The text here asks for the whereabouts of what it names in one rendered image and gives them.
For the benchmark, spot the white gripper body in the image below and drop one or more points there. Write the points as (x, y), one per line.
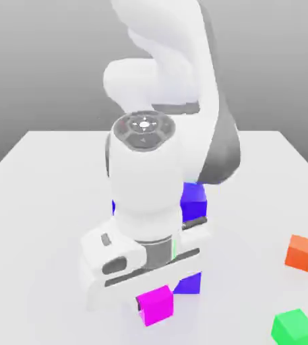
(148, 283)

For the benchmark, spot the large blue box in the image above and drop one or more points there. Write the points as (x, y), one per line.
(193, 207)

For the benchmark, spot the small green cube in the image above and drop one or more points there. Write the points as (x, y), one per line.
(295, 328)

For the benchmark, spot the small magenta cube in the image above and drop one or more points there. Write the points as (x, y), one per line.
(157, 307)

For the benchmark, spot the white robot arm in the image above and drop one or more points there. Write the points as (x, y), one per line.
(145, 178)

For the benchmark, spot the small orange cube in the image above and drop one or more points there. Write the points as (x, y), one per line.
(299, 256)

